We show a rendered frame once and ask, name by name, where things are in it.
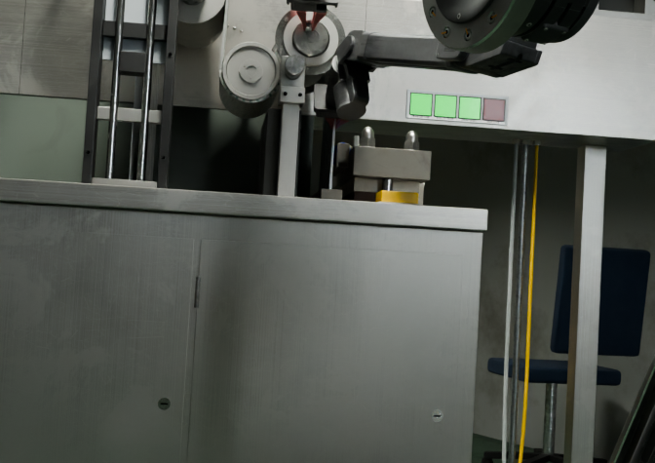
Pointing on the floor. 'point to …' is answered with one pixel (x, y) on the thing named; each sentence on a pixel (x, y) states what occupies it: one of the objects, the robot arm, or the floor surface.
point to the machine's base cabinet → (233, 338)
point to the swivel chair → (626, 292)
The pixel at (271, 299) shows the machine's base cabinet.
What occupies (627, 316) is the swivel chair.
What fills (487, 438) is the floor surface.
